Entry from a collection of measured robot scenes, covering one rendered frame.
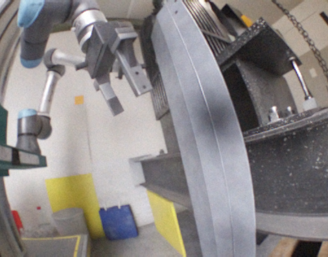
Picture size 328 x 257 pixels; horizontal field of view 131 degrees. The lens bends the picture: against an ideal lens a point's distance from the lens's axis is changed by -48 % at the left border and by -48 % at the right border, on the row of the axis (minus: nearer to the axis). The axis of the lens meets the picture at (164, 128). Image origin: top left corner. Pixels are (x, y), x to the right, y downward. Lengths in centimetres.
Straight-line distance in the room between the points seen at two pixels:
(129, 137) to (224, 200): 131
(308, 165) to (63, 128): 159
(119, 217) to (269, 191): 111
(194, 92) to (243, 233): 29
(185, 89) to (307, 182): 35
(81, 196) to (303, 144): 145
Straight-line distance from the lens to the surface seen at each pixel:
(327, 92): 341
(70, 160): 143
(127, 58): 22
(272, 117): 32
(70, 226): 120
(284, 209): 44
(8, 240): 80
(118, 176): 140
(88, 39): 30
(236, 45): 41
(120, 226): 132
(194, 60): 29
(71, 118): 151
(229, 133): 24
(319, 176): 38
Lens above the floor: 67
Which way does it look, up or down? 10 degrees up
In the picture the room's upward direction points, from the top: 13 degrees counter-clockwise
